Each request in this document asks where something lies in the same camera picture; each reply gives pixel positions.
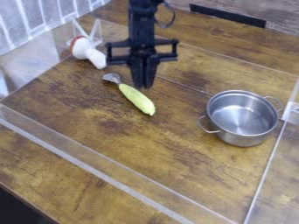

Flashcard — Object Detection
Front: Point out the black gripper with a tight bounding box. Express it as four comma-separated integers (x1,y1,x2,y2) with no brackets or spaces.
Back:
105,12,179,88

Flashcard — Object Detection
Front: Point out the green handled metal spoon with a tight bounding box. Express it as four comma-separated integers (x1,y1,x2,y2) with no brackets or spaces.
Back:
103,73,155,116

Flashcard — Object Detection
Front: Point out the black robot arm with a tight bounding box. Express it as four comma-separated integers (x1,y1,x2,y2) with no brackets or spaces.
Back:
105,0,179,88

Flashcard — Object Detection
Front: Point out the clear acrylic stand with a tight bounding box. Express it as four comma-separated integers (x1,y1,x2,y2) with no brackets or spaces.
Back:
67,18,103,46

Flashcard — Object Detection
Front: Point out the white mushroom toy red cap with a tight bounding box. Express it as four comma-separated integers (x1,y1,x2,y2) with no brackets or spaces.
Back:
69,36,107,69

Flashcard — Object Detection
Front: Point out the black bar on table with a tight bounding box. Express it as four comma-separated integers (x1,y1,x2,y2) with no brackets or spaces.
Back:
189,3,267,28

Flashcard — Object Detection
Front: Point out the stainless steel pot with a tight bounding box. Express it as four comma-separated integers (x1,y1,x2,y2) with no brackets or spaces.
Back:
197,90,284,147

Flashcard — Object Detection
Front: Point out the black cable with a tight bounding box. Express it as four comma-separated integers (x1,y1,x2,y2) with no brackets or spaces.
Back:
153,0,177,30

